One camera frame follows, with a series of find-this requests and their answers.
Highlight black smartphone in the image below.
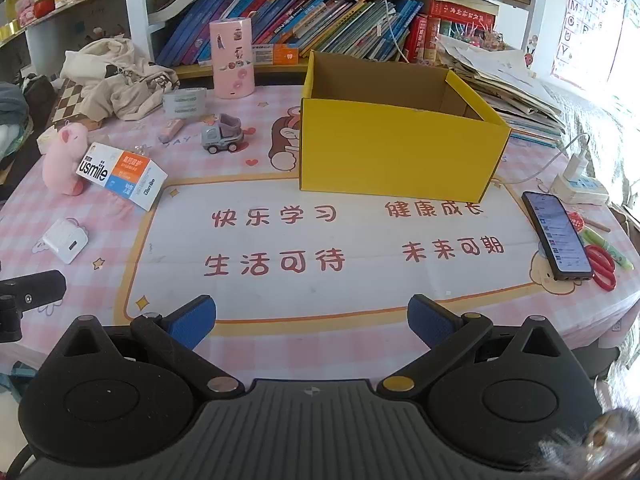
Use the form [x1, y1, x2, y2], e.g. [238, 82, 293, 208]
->
[521, 191, 596, 281]

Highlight row of colourful books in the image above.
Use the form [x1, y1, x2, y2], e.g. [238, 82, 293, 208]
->
[155, 0, 501, 63]

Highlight clear tape roll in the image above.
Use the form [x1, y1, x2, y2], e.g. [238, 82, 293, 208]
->
[162, 87, 208, 120]

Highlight white charger block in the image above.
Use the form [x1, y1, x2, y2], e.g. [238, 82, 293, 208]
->
[32, 217, 91, 265]

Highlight red scissors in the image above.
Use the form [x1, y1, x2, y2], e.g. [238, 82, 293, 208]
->
[582, 244, 617, 292]

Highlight orange white carton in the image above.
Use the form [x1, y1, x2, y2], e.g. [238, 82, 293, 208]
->
[252, 44, 301, 66]

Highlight stack of papers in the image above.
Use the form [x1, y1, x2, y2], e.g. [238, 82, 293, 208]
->
[435, 35, 567, 148]

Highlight dark brown bag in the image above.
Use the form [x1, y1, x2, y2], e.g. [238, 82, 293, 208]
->
[22, 75, 57, 128]

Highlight grey toy truck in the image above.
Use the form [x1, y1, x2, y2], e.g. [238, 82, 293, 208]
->
[201, 113, 245, 155]

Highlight pink checked desktop mat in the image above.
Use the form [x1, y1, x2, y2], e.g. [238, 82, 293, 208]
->
[0, 82, 640, 376]

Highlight white hanging cable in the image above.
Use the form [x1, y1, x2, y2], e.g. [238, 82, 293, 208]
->
[371, 0, 408, 61]

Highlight white plug with cable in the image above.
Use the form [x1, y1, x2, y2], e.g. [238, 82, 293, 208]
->
[495, 132, 592, 186]

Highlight pink eraser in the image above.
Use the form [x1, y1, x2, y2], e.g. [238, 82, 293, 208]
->
[158, 119, 185, 143]

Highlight pink cylinder container with stickers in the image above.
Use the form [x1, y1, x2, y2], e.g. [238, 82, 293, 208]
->
[209, 17, 256, 100]

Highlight white orange toothpaste box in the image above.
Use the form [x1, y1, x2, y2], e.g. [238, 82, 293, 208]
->
[76, 142, 168, 211]

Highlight alphabet wall poster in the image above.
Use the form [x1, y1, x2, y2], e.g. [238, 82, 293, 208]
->
[550, 0, 628, 91]

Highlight wooden chessboard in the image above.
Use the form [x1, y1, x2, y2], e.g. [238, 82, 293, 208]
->
[50, 79, 108, 123]

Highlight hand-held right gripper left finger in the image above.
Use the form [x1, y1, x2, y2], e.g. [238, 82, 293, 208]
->
[47, 296, 246, 401]

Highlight yellow cardboard box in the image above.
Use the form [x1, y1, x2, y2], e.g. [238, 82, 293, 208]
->
[299, 50, 512, 202]

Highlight white wooden bookshelf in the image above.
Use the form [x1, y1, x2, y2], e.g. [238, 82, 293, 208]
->
[122, 0, 543, 81]

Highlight white power strip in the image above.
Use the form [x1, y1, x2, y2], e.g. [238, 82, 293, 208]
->
[550, 172, 610, 206]

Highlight grey folded clothes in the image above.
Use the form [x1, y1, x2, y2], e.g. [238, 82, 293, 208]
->
[0, 80, 31, 161]

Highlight grey fur pompom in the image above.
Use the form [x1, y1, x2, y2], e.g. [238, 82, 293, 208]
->
[536, 406, 640, 480]

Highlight white foam cube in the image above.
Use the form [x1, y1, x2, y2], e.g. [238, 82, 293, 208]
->
[37, 126, 61, 153]

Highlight beige crumpled cloth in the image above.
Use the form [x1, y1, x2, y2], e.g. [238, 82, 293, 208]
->
[60, 37, 180, 121]

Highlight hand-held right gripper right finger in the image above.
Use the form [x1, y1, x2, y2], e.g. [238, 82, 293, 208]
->
[376, 294, 583, 401]

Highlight green pen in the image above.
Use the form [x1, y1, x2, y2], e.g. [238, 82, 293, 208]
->
[580, 227, 635, 269]

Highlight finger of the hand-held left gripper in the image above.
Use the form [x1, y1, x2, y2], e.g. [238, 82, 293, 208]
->
[0, 270, 67, 318]

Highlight white side shelf with trinkets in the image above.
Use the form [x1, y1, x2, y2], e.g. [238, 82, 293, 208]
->
[0, 0, 126, 78]

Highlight pink plush pig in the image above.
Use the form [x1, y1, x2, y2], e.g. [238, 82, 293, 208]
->
[41, 122, 91, 196]

